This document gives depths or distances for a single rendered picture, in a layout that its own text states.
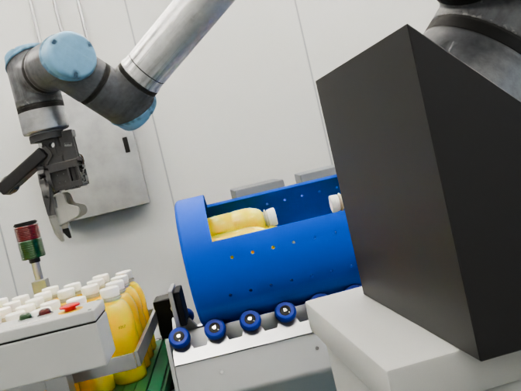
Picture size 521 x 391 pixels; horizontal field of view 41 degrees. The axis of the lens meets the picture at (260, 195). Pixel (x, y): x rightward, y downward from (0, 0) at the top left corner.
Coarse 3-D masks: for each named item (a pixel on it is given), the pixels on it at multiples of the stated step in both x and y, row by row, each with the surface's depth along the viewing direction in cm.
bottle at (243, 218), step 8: (248, 208) 153; (216, 216) 152; (224, 216) 151; (232, 216) 151; (240, 216) 150; (248, 216) 150; (256, 216) 151; (264, 216) 152; (216, 224) 150; (224, 224) 150; (232, 224) 150; (240, 224) 150; (248, 224) 150; (256, 224) 150; (264, 224) 152; (216, 232) 150; (224, 232) 150
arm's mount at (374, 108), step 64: (384, 64) 58; (448, 64) 52; (384, 128) 62; (448, 128) 52; (512, 128) 53; (384, 192) 66; (448, 192) 52; (512, 192) 53; (384, 256) 71; (448, 256) 54; (512, 256) 53; (448, 320) 57; (512, 320) 53
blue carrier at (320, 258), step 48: (288, 192) 162; (336, 192) 165; (192, 240) 139; (240, 240) 139; (288, 240) 139; (336, 240) 139; (192, 288) 139; (240, 288) 140; (288, 288) 142; (336, 288) 145
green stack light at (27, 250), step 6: (30, 240) 182; (36, 240) 183; (42, 240) 186; (18, 246) 184; (24, 246) 182; (30, 246) 182; (36, 246) 183; (42, 246) 185; (24, 252) 183; (30, 252) 182; (36, 252) 183; (42, 252) 184; (24, 258) 183; (30, 258) 182
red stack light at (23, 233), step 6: (18, 228) 182; (24, 228) 182; (30, 228) 183; (36, 228) 184; (18, 234) 183; (24, 234) 182; (30, 234) 183; (36, 234) 184; (18, 240) 183; (24, 240) 182
